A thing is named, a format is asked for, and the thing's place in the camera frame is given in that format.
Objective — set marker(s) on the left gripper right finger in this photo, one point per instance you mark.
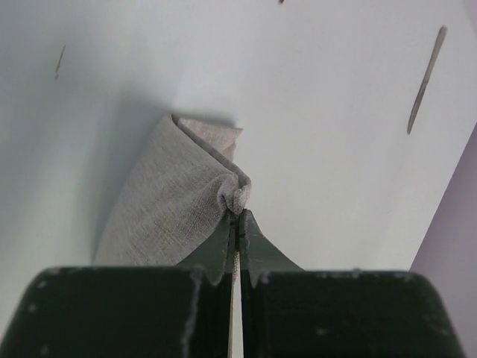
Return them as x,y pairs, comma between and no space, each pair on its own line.
291,312

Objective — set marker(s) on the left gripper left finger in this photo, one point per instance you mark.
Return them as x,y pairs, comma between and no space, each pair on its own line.
130,311

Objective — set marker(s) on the grey cloth napkin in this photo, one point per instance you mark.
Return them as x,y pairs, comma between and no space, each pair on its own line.
180,188

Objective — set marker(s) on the silver knife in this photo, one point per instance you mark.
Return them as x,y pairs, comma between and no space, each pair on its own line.
441,35

